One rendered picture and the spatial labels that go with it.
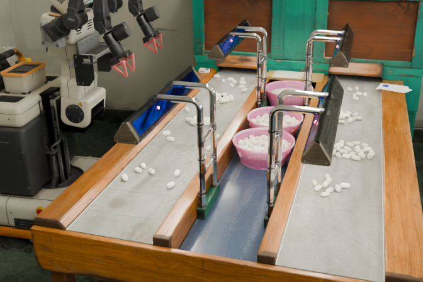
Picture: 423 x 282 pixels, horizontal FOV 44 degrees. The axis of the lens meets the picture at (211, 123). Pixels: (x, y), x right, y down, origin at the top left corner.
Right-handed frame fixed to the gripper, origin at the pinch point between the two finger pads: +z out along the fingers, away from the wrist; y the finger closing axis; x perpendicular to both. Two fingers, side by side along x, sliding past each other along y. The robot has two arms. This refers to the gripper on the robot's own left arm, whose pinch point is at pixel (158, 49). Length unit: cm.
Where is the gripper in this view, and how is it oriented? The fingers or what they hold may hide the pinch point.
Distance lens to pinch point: 283.6
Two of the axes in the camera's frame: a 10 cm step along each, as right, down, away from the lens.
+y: 2.2, -3.7, 9.0
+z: 4.6, 8.6, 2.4
